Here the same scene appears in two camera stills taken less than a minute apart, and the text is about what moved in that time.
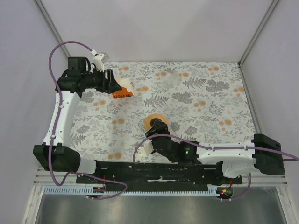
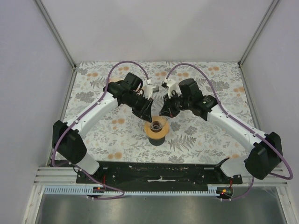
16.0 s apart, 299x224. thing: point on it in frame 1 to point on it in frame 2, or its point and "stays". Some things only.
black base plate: [161, 175] stays
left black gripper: [106, 87] to [145, 112]
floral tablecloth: [204, 101] stays
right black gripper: [160, 127] to [167, 104]
